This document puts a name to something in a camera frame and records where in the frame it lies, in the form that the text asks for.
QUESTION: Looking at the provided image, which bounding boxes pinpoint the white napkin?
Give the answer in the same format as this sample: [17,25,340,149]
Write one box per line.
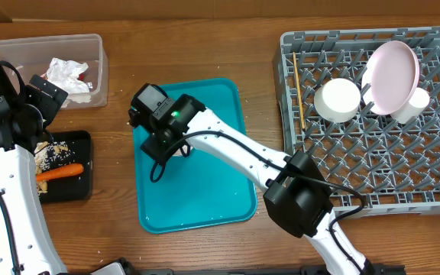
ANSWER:
[45,57,91,108]

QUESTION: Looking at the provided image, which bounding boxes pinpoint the red snack wrapper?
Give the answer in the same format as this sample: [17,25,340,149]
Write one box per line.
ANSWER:
[78,73,86,82]

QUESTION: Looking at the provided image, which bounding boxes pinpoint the teal serving tray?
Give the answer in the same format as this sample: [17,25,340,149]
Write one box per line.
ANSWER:
[133,78,257,234]

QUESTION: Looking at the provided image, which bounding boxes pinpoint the rice and peanut scraps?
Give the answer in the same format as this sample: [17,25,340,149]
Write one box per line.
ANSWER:
[34,141,72,175]

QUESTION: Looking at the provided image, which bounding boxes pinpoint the orange carrot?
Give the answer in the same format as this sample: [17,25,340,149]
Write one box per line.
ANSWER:
[36,163,84,182]

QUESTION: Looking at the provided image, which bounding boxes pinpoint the wooden chopstick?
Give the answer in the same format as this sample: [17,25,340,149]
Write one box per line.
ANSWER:
[292,52,306,130]

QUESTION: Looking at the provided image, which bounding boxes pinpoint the pale green bowl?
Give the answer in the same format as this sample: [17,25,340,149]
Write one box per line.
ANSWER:
[314,78,361,123]

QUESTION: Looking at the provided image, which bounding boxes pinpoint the large pink plate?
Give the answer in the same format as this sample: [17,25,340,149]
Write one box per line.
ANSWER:
[361,40,420,115]

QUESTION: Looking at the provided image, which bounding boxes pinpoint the white cup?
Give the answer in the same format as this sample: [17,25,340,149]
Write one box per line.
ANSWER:
[390,88,430,125]

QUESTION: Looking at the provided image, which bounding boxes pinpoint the pink bowl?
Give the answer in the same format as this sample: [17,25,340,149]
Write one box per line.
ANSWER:
[173,145,192,157]

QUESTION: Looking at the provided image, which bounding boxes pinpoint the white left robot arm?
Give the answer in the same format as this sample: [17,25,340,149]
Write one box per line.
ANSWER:
[0,61,67,274]

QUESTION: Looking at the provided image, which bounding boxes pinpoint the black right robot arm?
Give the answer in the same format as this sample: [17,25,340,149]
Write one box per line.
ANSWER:
[128,83,375,274]

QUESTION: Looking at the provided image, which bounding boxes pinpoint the black waste tray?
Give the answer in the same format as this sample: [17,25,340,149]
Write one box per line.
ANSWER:
[37,130,93,203]

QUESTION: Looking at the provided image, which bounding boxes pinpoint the grey dishwasher rack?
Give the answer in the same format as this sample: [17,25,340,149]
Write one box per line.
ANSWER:
[273,27,440,216]

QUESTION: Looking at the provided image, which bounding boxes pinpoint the clear plastic bin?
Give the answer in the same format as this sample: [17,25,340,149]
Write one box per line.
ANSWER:
[0,34,108,109]

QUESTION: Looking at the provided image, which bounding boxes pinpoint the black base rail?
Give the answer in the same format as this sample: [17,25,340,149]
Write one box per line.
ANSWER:
[89,257,407,275]

